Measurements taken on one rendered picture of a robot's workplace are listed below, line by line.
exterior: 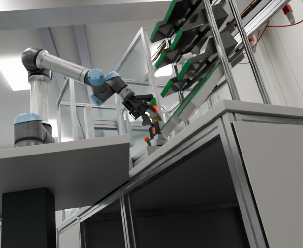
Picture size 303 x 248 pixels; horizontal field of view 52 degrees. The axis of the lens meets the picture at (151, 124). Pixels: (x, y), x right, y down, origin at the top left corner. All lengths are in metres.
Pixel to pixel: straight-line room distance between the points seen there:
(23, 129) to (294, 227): 1.07
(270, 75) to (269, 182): 5.46
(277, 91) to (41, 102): 4.97
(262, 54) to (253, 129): 5.62
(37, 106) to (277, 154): 1.16
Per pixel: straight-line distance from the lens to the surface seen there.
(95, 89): 1.51
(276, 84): 6.16
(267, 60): 6.40
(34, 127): 1.42
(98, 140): 0.90
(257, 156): 0.81
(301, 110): 1.04
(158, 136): 1.57
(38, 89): 1.68
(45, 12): 5.38
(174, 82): 1.36
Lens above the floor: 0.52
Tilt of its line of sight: 23 degrees up
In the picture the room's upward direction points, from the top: 10 degrees counter-clockwise
